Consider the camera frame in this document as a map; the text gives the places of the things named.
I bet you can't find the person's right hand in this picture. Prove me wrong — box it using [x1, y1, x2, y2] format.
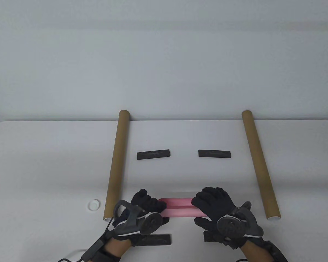
[191, 187, 264, 249]

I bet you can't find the person's left hand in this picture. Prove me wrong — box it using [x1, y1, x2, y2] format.
[112, 189, 170, 247]

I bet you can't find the black bar paperweight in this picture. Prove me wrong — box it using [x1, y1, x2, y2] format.
[137, 149, 171, 160]
[204, 231, 227, 242]
[137, 234, 172, 246]
[198, 150, 232, 158]

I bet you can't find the pink paper sheet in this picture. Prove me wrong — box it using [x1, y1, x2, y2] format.
[157, 197, 208, 218]

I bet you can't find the brown cardboard mailing tube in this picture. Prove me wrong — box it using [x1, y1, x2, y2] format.
[103, 110, 130, 221]
[242, 110, 281, 220]

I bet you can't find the person's right forearm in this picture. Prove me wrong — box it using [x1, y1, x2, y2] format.
[241, 242, 274, 262]

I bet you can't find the person's left forearm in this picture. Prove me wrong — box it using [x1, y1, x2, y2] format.
[104, 237, 131, 258]

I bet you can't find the gray tracking controller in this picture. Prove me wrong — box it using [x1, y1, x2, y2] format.
[113, 200, 162, 236]
[217, 201, 263, 240]

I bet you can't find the black wrist strap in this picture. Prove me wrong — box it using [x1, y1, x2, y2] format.
[92, 250, 122, 262]

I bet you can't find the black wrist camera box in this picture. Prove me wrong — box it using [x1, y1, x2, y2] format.
[81, 237, 110, 262]
[264, 240, 287, 262]

